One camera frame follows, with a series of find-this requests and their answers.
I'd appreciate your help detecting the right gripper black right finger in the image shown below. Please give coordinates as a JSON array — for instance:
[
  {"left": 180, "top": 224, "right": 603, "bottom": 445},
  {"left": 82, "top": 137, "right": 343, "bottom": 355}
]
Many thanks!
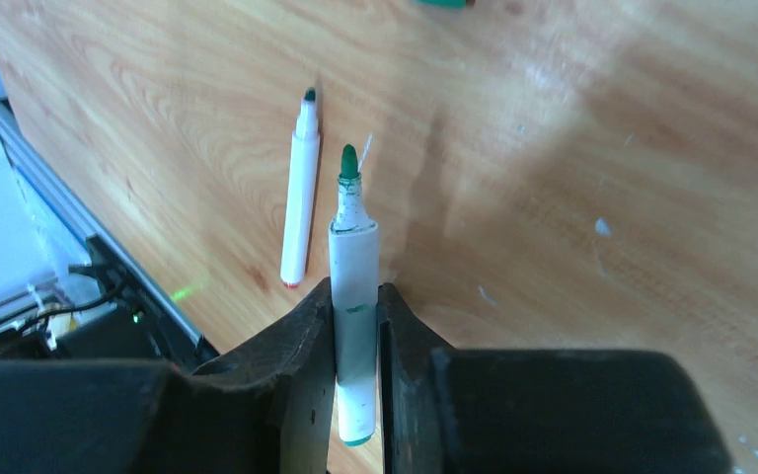
[{"left": 377, "top": 283, "right": 733, "bottom": 473}]

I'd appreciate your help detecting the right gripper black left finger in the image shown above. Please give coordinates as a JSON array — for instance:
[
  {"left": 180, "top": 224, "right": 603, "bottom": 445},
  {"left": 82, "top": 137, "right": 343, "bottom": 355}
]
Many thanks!
[{"left": 0, "top": 279, "right": 335, "bottom": 473}]

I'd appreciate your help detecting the green white marker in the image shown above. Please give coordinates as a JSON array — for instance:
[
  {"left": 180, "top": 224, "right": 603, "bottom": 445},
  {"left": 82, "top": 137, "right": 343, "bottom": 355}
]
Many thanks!
[{"left": 328, "top": 144, "right": 379, "bottom": 447}]

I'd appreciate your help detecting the red white marker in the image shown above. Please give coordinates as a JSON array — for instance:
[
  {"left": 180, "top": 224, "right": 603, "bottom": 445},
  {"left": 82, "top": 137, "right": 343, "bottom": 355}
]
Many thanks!
[{"left": 280, "top": 88, "right": 321, "bottom": 287}]

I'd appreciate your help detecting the green pen cap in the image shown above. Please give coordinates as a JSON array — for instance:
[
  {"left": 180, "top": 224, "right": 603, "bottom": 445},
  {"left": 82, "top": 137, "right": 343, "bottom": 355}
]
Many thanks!
[{"left": 417, "top": 0, "right": 468, "bottom": 9}]

